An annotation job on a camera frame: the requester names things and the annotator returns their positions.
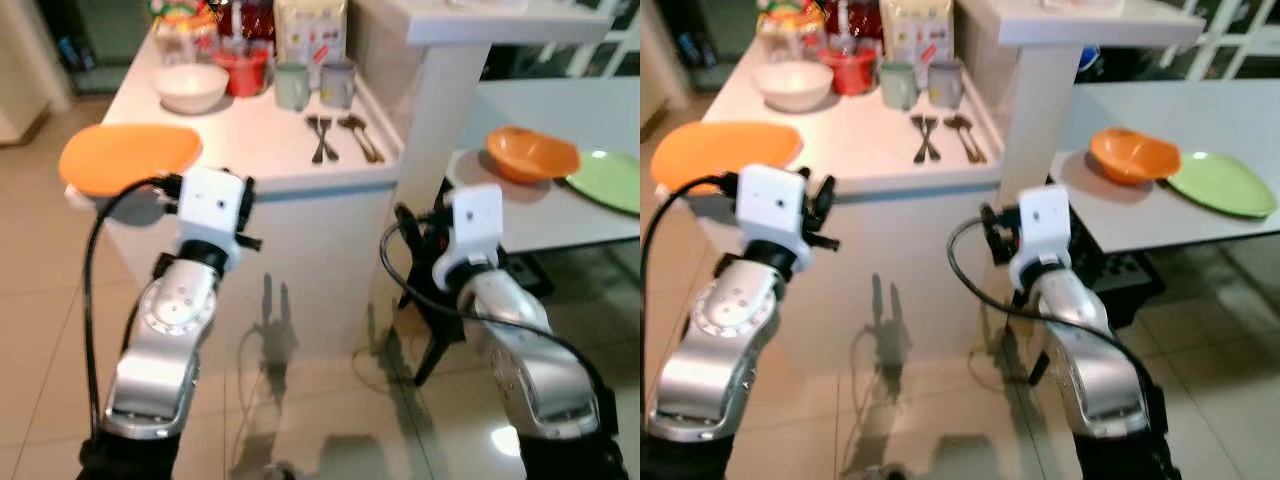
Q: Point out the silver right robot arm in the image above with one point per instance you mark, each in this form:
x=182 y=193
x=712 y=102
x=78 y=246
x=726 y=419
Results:
x=530 y=370
x=1095 y=370

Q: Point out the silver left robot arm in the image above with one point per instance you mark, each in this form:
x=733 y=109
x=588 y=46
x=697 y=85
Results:
x=165 y=340
x=715 y=340

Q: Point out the white kitchen counter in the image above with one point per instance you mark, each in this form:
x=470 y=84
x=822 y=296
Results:
x=900 y=260
x=300 y=255

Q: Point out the metal fork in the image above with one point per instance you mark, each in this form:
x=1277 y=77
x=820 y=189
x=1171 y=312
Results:
x=315 y=157
x=937 y=156
x=333 y=155
x=916 y=158

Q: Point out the black table leg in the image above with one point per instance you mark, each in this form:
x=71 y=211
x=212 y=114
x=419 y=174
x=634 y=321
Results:
x=1040 y=368
x=432 y=352

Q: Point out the orange plate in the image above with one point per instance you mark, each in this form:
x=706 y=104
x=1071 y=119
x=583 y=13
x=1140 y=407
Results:
x=720 y=155
x=125 y=155

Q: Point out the white bowl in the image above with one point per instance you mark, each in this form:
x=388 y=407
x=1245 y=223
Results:
x=192 y=88
x=795 y=88

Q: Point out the pale green mug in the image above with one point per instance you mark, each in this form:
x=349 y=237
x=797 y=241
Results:
x=898 y=87
x=292 y=87

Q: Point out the red plastic cup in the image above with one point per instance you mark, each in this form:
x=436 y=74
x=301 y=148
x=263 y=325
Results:
x=852 y=72
x=242 y=72

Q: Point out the orange bowl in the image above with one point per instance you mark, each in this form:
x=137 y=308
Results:
x=532 y=155
x=1135 y=157

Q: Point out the black storage box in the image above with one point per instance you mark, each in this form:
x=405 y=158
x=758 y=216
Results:
x=1135 y=285

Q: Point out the white raised bar top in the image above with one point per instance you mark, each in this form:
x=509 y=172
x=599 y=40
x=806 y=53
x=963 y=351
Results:
x=1035 y=100
x=440 y=100

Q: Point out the grey mug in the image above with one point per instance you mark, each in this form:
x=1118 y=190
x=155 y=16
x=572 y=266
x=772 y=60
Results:
x=338 y=86
x=945 y=86

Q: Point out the white folding table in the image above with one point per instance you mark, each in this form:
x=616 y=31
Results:
x=600 y=228
x=1150 y=222

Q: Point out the clear glass jar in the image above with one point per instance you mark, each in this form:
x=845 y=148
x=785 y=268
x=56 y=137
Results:
x=185 y=42
x=788 y=42

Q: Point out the dark red jar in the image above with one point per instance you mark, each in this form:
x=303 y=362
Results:
x=862 y=22
x=255 y=22

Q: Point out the white printed carton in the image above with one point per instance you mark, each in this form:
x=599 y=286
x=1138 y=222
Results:
x=310 y=32
x=920 y=32

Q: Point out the colourful snack packet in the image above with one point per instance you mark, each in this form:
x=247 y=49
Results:
x=790 y=10
x=180 y=10

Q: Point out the green plate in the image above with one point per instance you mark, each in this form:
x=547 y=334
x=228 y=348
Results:
x=612 y=182
x=1222 y=185

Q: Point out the blue plastic bag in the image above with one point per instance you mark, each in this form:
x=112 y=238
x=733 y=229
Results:
x=1089 y=58

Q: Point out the white glass door cabinet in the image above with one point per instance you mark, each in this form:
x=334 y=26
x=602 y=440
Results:
x=1240 y=40
x=625 y=40

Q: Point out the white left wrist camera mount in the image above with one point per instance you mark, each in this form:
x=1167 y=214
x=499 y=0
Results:
x=772 y=205
x=212 y=205

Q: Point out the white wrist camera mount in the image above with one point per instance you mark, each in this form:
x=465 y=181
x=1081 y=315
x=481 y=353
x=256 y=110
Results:
x=1042 y=225
x=772 y=205
x=212 y=205
x=472 y=225

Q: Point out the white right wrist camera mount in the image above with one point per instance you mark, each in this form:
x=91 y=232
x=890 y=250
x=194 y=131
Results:
x=1042 y=225
x=472 y=225

